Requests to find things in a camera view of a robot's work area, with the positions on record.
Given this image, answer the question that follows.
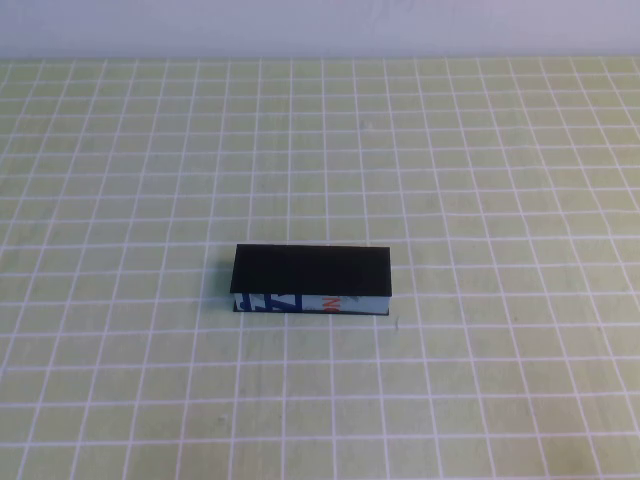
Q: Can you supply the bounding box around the green checked tablecloth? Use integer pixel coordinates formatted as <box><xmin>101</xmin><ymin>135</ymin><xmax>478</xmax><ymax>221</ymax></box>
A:
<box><xmin>0</xmin><ymin>55</ymin><xmax>640</xmax><ymax>480</ymax></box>

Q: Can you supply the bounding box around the black glasses case printed side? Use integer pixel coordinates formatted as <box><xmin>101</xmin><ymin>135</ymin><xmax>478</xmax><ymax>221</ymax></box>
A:
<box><xmin>228</xmin><ymin>243</ymin><xmax>393</xmax><ymax>318</ymax></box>

